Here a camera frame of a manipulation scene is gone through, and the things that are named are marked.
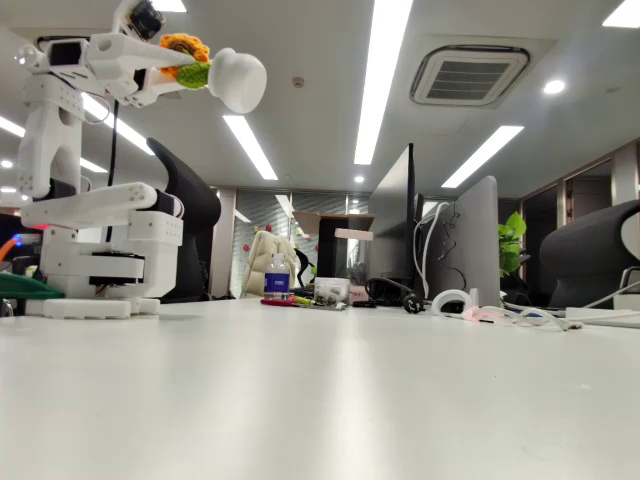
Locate wrist camera board with mount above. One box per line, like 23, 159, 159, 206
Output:
112, 0, 166, 40

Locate dark grey mesh office chair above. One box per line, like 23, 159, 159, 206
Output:
538, 199, 640, 309

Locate beige padded jacket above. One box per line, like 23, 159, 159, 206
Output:
242, 229, 301, 300

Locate long ceiling light strip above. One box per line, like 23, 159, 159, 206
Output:
222, 114, 279, 181
0, 115, 109, 174
440, 124, 525, 189
353, 0, 415, 166

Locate brown cardboard box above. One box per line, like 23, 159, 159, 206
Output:
293, 210, 375, 242

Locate white tape ring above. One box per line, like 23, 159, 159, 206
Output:
430, 288, 475, 315

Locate thin black-edged computer monitor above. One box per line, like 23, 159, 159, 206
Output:
372, 143, 426, 301

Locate pink tape piece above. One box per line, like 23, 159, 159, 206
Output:
462, 305, 501, 324

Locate black mesh office chair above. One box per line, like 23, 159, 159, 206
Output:
147, 137, 222, 304

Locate square ceiling air vent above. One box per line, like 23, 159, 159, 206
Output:
409, 44, 531, 107

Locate black camera cable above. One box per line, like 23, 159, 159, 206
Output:
105, 98, 121, 244

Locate clear water bottle blue label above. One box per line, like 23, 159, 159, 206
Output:
263, 252, 291, 301

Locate white cable bundle behind monitor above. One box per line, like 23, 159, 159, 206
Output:
413, 202, 451, 301

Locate green plastic object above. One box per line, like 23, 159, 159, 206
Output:
0, 272, 66, 301

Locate black coiled headset cable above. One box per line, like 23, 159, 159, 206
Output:
364, 277, 416, 307

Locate white flat power strip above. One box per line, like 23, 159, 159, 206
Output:
564, 307, 640, 329

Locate green leafy pot plant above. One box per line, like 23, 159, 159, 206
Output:
498, 210, 529, 277

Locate clear plastic container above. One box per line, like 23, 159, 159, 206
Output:
313, 276, 351, 307

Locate white charger cable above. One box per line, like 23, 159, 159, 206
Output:
499, 304, 584, 332

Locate crochet sunflower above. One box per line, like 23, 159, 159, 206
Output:
158, 32, 268, 115

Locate silver-backed computer monitor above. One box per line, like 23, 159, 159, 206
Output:
424, 174, 502, 309

